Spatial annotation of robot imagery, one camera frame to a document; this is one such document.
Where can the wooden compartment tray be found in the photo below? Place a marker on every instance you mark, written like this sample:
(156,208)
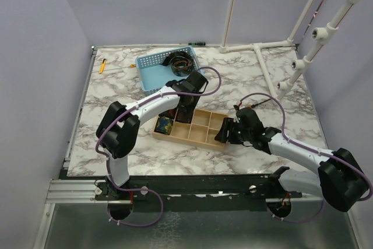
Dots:
(199,133)

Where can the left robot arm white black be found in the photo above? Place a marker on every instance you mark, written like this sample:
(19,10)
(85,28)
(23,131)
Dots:
(118,131)

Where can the blue perforated plastic basket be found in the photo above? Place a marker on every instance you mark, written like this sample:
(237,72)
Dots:
(154,75)

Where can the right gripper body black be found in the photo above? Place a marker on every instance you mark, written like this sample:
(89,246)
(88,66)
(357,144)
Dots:
(238,134)

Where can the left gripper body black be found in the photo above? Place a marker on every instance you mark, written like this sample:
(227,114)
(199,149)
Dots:
(193,102)

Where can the small yellow utility knife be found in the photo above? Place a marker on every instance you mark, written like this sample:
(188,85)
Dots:
(102,66)

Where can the rolled blue yellow-leaf tie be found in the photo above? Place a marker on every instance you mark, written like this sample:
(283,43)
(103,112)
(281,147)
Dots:
(164,125)

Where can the brown blue floral tie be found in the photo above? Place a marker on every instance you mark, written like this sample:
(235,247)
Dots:
(184,115)

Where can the rolled black orange tie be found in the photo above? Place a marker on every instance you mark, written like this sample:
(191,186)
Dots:
(180,62)

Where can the orange handle screwdriver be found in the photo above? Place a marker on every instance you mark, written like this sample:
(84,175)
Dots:
(258,103)

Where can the white PVC pipe frame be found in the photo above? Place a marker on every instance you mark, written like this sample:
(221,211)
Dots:
(257,47)

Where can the black mounting rail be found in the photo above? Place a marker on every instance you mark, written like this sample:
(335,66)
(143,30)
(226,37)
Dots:
(247,192)

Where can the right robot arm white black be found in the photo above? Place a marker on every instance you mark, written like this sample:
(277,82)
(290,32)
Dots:
(333,175)

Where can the white PVC pipe rack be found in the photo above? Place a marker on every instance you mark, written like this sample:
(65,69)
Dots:
(321,36)

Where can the rolled dark red-leaf tie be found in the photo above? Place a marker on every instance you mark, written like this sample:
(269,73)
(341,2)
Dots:
(168,113)

